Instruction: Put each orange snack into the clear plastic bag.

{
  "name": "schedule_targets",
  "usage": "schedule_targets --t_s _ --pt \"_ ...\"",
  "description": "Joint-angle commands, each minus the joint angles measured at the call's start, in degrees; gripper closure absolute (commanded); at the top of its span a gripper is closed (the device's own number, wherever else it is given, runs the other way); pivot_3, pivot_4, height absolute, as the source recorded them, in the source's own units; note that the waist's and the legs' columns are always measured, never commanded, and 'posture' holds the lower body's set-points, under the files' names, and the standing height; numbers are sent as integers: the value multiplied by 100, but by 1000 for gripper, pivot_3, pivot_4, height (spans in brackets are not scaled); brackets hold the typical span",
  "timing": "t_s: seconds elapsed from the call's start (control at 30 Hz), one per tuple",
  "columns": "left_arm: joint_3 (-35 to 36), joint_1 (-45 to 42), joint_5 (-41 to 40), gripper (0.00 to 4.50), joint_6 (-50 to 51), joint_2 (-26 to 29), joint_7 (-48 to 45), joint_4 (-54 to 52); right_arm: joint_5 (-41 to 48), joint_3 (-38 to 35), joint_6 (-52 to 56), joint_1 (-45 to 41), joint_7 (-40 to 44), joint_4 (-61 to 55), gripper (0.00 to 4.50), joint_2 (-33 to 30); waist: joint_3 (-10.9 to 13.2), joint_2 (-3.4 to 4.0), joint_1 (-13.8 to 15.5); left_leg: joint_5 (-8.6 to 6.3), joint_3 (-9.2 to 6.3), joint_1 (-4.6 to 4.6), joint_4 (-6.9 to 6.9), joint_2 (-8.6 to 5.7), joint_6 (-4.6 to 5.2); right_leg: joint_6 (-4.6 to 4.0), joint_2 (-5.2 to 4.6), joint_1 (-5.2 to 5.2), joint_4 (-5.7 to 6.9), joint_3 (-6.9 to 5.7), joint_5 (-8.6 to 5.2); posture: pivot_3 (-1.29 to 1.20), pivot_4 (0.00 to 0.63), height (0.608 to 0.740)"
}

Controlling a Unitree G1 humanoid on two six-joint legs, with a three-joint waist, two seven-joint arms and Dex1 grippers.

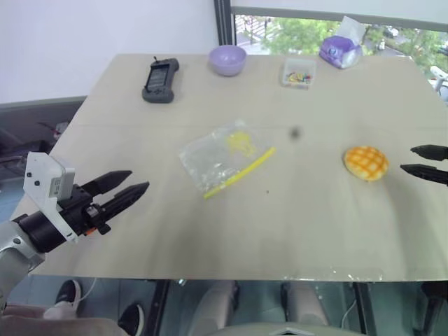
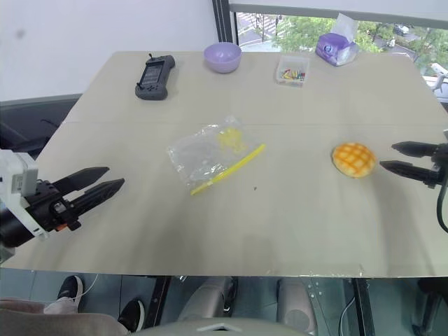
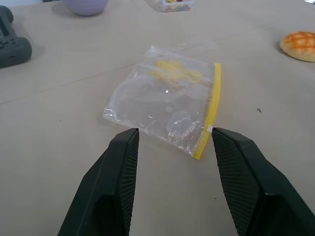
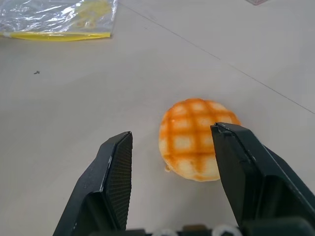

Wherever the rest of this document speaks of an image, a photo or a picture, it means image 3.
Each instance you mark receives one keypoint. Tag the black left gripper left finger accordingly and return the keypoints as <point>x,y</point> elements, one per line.
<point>108,186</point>

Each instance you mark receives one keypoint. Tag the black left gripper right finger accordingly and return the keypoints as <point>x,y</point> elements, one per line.
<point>256,186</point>

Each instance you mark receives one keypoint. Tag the clear zip bag yellow seal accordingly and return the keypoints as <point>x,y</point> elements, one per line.
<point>147,103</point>

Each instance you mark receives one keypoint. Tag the dark grey handheld controller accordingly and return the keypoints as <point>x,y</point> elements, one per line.
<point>12,49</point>

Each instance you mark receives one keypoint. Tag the purple bowl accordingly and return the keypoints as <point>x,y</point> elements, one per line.
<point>86,6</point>

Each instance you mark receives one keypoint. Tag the clear box of colourful pins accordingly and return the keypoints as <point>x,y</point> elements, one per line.
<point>172,7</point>

